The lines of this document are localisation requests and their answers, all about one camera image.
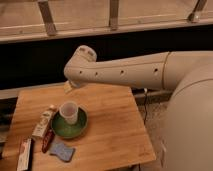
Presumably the green ceramic bowl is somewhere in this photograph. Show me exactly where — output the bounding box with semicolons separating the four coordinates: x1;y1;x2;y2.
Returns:
51;108;88;139

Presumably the metal window strut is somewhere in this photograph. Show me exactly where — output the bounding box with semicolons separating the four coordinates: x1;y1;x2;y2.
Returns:
109;0;119;30
37;0;57;36
188;0;207;23

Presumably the dark red marker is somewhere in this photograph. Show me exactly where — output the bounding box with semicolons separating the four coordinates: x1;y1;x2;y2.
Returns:
42;129;54;153

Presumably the white red eraser box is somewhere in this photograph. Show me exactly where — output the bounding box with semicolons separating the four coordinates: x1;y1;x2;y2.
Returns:
16;138;34;171

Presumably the grey metal rail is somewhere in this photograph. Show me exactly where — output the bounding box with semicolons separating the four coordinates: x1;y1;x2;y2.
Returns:
132;89;172;105

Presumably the white toothpaste tube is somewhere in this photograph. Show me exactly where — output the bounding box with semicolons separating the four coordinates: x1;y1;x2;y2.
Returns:
32;105;57;138

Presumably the left metal window strut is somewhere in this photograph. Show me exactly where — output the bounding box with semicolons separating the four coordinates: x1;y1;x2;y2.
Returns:
37;0;57;36

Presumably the right metal window strut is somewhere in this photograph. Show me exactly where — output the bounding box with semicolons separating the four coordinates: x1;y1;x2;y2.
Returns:
188;0;207;23

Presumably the middle metal window strut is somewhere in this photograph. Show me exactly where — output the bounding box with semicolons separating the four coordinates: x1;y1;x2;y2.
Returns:
109;0;119;30

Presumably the blue sponge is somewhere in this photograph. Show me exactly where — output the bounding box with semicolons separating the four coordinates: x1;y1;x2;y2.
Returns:
49;141;75;162

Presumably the black cable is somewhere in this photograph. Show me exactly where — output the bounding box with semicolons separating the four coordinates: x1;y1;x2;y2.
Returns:
143;87;149;134

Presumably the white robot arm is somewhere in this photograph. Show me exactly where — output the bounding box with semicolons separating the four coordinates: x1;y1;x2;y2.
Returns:
64;45;213;171

